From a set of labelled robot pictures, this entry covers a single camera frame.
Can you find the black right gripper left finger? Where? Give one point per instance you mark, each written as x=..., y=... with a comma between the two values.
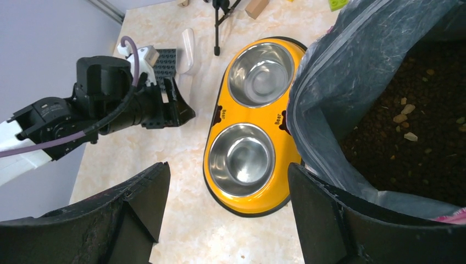
x=118, y=225

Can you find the dark grey lego baseplate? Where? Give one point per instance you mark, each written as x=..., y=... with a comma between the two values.
x=165, y=66

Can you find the black tripod stand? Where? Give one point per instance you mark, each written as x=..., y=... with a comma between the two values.
x=222, y=11

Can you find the pink blue pet food bag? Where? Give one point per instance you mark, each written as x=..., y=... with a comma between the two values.
x=377, y=106

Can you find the yellow double pet bowl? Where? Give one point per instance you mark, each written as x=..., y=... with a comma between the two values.
x=249, y=147

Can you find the clear plastic scoop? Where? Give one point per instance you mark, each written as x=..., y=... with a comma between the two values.
x=187, y=53

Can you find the wooden block near tripod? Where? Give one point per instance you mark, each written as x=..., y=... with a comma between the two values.
x=255, y=8

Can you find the green lego brick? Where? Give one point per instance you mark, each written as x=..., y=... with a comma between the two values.
x=335, y=5

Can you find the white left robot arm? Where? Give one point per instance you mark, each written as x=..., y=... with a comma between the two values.
x=106, y=98

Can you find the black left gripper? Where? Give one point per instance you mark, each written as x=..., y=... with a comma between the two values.
x=148, y=109

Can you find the small wooden cube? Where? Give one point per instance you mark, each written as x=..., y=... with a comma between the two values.
x=183, y=3

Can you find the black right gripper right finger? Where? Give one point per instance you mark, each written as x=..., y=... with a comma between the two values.
x=335, y=226

